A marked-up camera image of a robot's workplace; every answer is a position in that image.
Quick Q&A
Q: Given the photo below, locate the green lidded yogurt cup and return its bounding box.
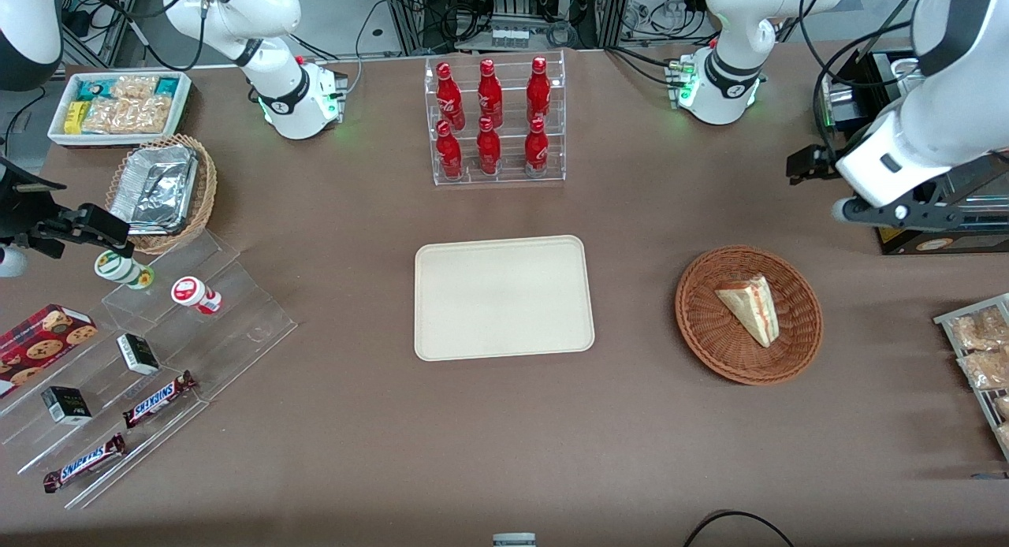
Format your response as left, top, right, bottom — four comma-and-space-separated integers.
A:
94, 250, 155, 291

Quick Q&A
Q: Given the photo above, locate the small clear cracker bag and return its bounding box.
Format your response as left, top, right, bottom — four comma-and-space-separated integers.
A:
110, 74, 159, 101

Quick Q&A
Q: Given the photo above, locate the light wicker basket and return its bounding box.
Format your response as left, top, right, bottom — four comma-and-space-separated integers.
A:
105, 134, 218, 255

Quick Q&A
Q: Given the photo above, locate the snickers chocolate bar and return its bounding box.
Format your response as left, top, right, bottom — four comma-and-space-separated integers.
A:
43, 434, 128, 494
121, 370, 199, 430

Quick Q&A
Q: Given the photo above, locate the red cookie box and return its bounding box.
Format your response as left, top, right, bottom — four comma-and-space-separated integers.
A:
0, 303, 100, 399

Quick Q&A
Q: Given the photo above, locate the clear acrylic step stand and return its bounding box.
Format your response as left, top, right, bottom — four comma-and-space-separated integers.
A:
0, 230, 299, 511

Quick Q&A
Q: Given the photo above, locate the red cola bottle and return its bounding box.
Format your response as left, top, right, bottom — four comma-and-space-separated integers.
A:
436, 61, 467, 131
526, 56, 553, 125
524, 117, 550, 178
476, 117, 502, 177
435, 120, 464, 180
477, 58, 504, 129

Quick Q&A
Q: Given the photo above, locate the beige plastic tray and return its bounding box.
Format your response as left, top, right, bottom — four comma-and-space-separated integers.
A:
414, 235, 596, 363

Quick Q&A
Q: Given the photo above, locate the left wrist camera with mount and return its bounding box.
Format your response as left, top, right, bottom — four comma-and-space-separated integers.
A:
832, 186, 980, 231

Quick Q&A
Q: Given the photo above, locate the red lidded yogurt cup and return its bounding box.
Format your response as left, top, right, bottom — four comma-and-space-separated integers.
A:
170, 276, 224, 316

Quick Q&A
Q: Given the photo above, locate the metal wire snack tray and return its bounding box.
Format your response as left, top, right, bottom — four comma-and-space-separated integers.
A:
933, 292, 1009, 463

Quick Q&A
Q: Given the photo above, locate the clear acrylic bottle rack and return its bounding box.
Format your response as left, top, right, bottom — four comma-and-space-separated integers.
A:
424, 50, 567, 187

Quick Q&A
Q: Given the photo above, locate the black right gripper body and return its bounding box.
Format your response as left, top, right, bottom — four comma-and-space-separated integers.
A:
0, 158, 69, 244

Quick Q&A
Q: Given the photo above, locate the black hot food warmer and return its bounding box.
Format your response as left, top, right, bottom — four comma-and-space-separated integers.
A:
816, 49, 1009, 256

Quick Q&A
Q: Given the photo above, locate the black looped cable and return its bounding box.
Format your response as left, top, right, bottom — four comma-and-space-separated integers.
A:
682, 510, 798, 547

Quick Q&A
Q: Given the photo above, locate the aluminium foil tray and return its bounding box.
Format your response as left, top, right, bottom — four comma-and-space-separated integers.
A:
109, 143, 199, 235

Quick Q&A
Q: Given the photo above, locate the small black carton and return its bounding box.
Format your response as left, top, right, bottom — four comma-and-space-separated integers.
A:
40, 385, 94, 426
116, 333, 162, 377

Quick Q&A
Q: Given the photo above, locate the white snack bin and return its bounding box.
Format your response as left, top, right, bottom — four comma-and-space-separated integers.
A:
47, 70, 193, 148

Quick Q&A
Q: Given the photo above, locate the brown wicker basket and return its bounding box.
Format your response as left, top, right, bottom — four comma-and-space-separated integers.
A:
675, 246, 825, 386

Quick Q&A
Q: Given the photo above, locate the triangular sandwich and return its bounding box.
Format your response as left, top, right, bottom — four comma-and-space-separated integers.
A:
714, 274, 780, 349

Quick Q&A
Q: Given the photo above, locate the large clear cracker bag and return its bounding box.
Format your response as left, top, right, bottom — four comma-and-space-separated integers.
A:
82, 95, 175, 136

